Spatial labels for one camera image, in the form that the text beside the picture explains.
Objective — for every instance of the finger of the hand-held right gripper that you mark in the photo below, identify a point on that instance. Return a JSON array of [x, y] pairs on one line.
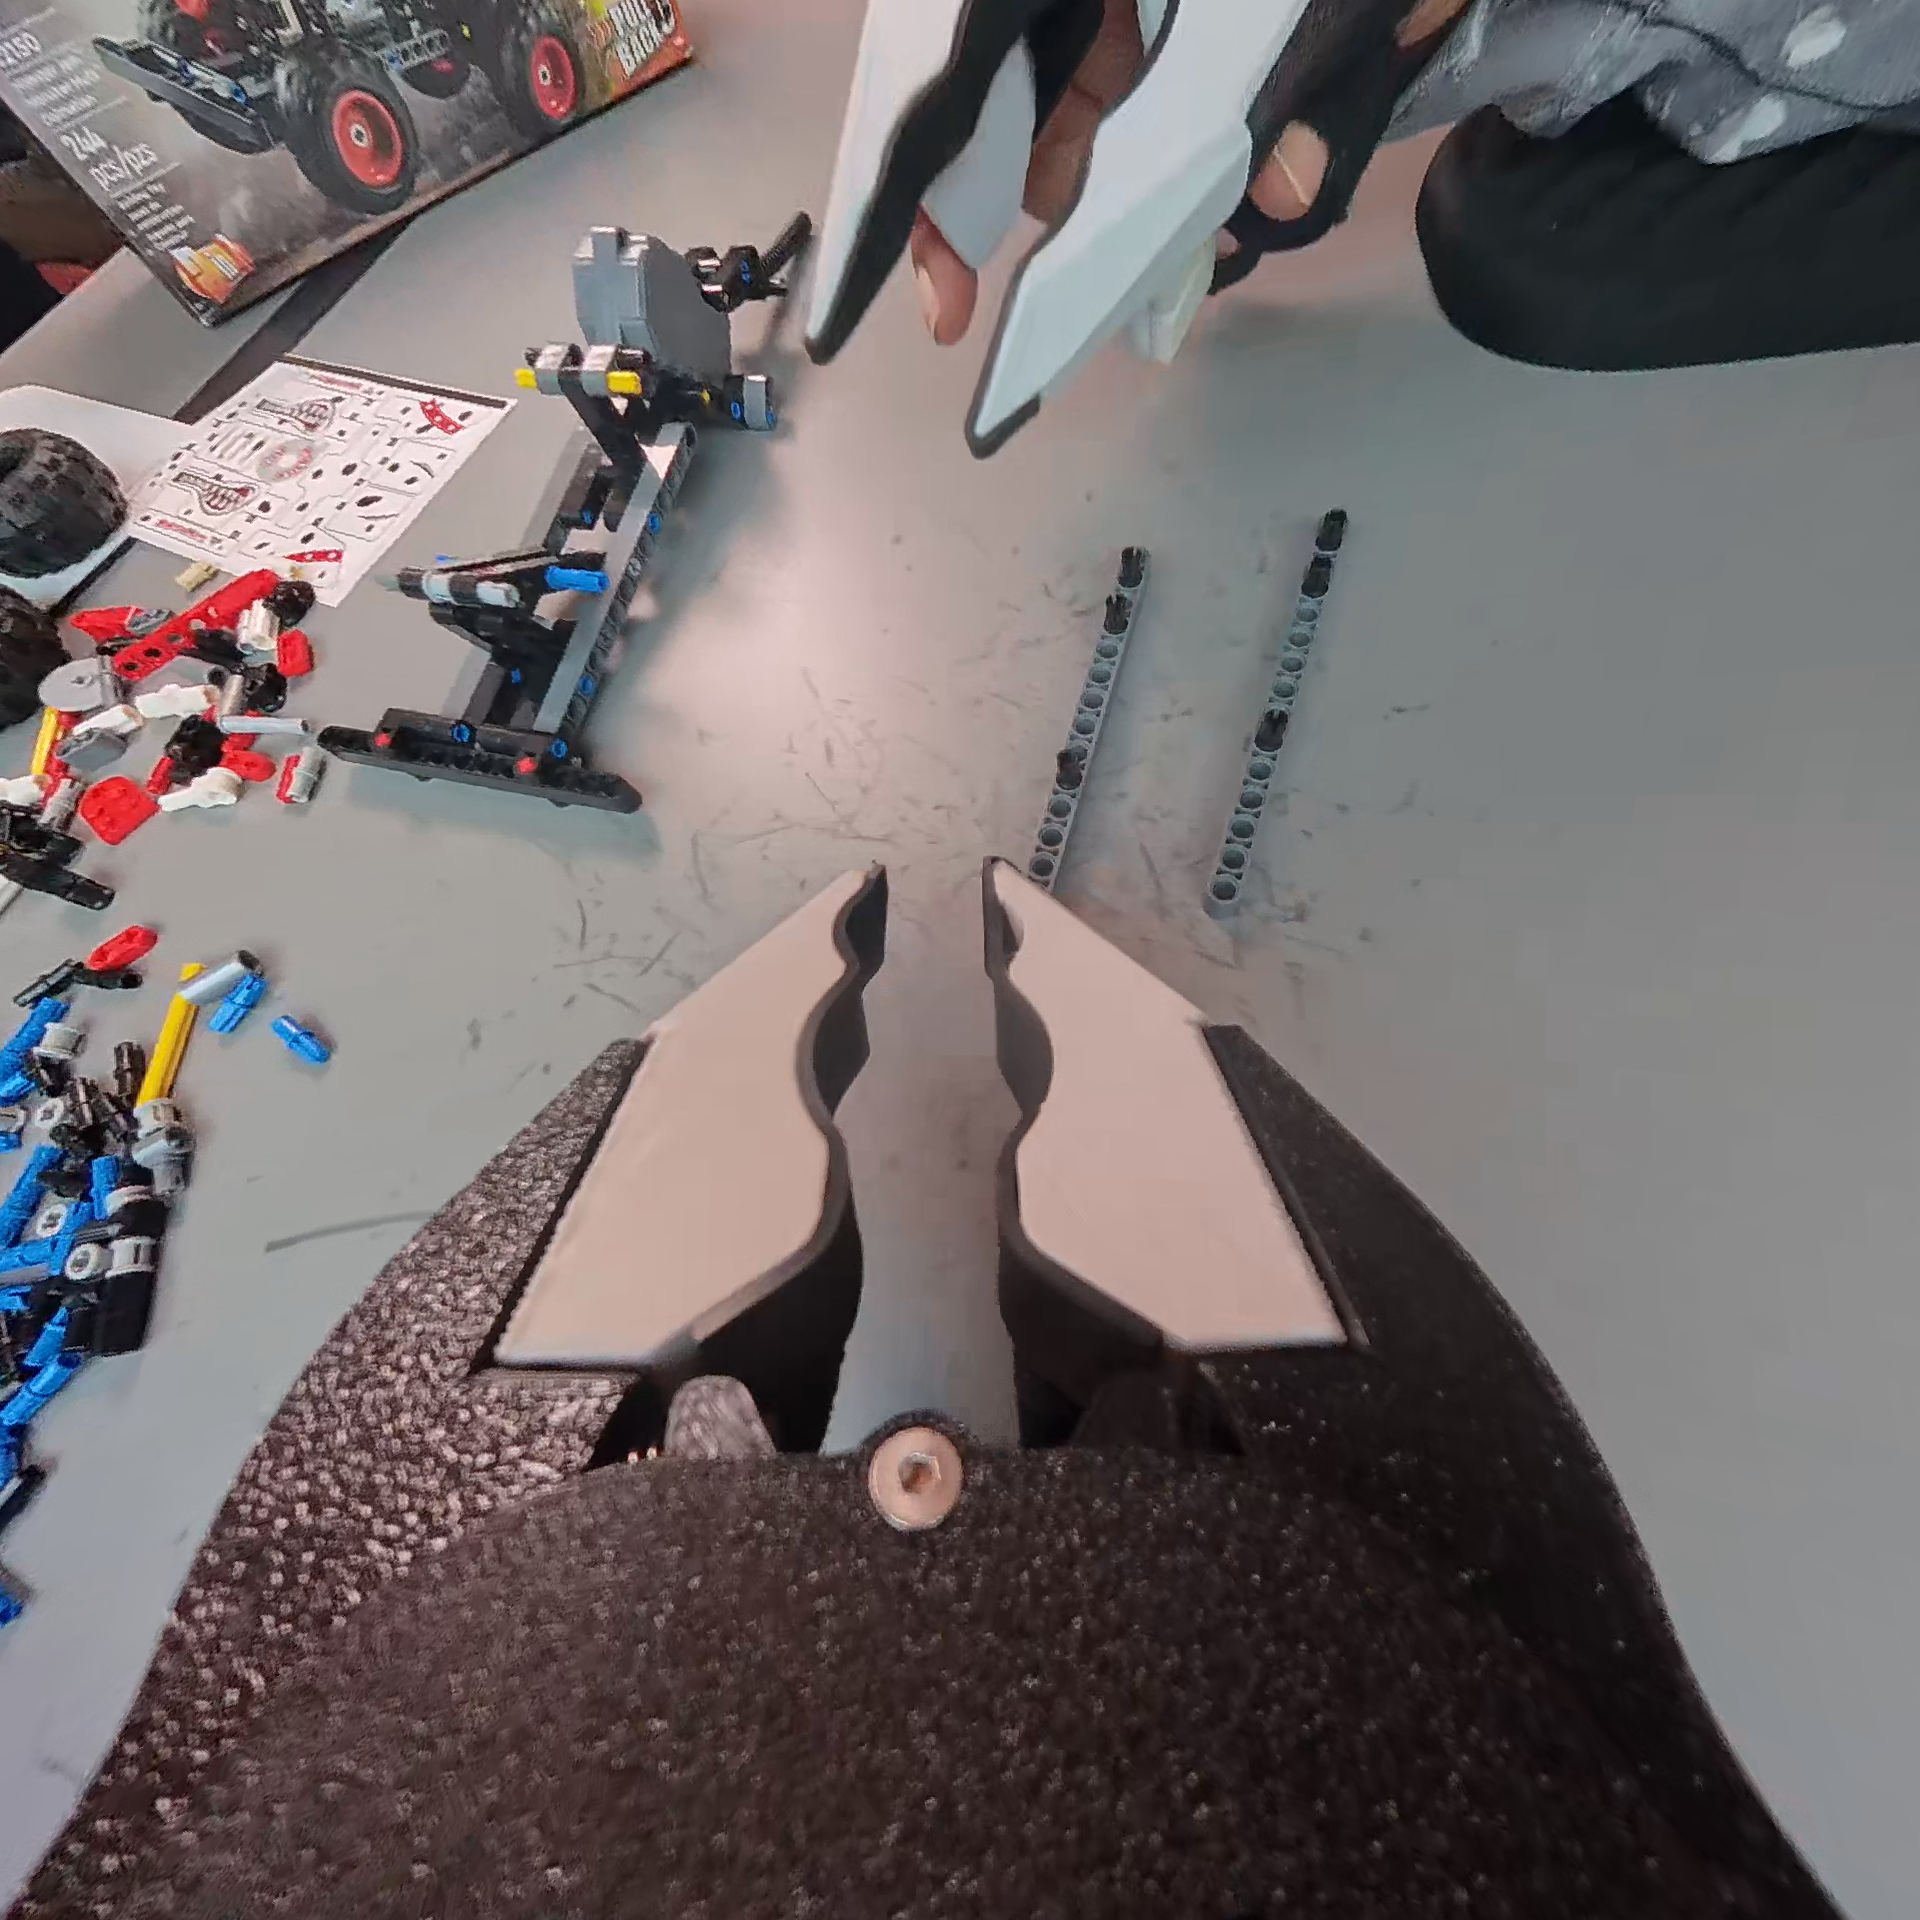
[[1154, 181], [871, 151]]

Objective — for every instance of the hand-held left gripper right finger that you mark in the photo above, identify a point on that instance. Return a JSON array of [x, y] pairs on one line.
[[1170, 1185]]

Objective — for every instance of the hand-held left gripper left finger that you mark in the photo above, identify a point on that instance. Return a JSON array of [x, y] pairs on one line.
[[690, 1171]]

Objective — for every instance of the toy truck chassis assembly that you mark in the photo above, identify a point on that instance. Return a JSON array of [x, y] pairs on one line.
[[661, 300]]

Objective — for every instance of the long grey perforated beam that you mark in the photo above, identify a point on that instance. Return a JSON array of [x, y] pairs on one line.
[[1088, 705]]

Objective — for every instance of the long grey beam with pins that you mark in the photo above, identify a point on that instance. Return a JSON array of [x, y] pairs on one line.
[[1292, 661]]

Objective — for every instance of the person's right forearm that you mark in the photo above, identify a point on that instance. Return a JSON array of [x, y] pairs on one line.
[[1651, 61]]

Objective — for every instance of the person's right hand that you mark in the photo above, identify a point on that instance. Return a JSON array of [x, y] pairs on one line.
[[1081, 120]]

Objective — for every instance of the blue connector pin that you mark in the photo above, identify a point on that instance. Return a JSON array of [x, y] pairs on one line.
[[301, 1039], [240, 1003]]

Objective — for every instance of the toy truck set box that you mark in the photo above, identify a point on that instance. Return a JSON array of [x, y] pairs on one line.
[[374, 90]]

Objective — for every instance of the grey black tube piece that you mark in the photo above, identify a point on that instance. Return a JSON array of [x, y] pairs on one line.
[[222, 975]]

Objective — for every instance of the yellow axle rod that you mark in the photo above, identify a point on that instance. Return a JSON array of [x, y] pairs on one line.
[[168, 1034]]

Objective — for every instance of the pile of blue black pins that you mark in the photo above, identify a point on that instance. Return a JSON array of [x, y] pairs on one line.
[[75, 1200]]

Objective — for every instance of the white sticker sheet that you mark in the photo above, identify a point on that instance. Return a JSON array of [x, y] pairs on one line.
[[315, 465]]

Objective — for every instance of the pile of toy brick pieces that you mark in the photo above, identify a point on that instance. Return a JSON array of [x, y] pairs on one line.
[[180, 631]]

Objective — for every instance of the black rubber toy tyre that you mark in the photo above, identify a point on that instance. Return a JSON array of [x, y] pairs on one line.
[[23, 661], [53, 502]]

